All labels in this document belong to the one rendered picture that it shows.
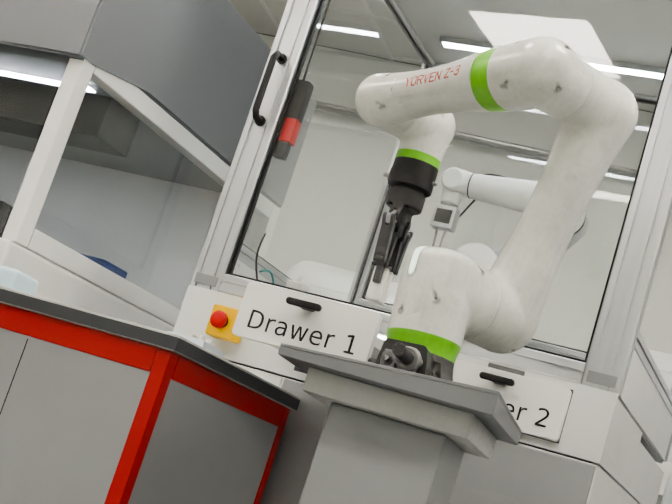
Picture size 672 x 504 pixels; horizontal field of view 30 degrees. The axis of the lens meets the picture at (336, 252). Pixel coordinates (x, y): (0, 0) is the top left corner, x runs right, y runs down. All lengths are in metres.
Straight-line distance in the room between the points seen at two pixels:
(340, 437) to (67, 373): 0.56
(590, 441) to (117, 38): 1.46
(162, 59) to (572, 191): 1.39
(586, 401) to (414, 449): 0.66
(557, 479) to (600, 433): 0.13
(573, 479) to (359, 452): 0.66
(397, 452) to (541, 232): 0.49
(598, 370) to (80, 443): 1.04
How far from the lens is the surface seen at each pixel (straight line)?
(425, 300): 2.07
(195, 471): 2.40
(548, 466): 2.56
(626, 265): 2.62
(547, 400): 2.56
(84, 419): 2.27
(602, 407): 2.56
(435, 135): 2.51
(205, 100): 3.46
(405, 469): 1.99
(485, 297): 2.13
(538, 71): 2.12
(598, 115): 2.21
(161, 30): 3.24
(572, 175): 2.22
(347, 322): 2.36
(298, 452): 2.71
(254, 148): 2.96
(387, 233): 2.45
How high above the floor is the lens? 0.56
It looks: 11 degrees up
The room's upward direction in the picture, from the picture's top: 18 degrees clockwise
